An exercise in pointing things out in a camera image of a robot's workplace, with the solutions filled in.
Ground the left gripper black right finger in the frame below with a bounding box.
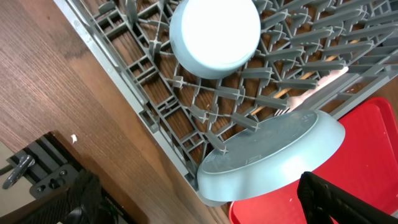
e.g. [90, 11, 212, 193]
[297, 172, 397, 224]

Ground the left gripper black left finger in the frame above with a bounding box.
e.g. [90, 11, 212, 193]
[19, 170, 102, 223]

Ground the large light blue plate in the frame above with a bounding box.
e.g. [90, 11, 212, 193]
[197, 110, 345, 202]

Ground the white plastic fork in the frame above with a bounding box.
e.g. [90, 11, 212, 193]
[274, 67, 349, 116]

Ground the small blue bowl with crumbs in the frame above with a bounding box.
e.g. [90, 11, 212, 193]
[169, 0, 261, 80]

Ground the grey dishwasher rack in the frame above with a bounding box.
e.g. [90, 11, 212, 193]
[57, 1, 397, 190]

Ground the red plastic tray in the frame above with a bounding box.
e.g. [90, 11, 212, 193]
[229, 97, 397, 224]

